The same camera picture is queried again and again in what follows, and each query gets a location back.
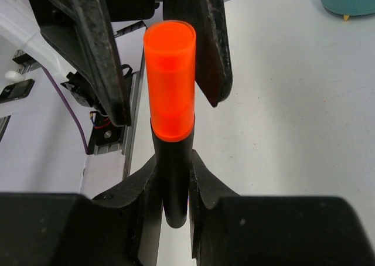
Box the orange highlighter cap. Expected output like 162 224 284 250
144 21 196 142

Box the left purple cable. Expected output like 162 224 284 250
40 65 90 155

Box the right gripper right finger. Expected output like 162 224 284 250
189 152 363 265

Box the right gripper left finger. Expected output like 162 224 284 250
1 158 162 265

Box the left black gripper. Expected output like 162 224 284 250
29 0 233 127

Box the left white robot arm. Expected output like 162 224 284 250
1 0 233 126

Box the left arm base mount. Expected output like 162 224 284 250
60 19 147 173

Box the black smartphone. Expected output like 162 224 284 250
0 79 35 104

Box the black highlighter orange tip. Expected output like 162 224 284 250
150 118 194 229

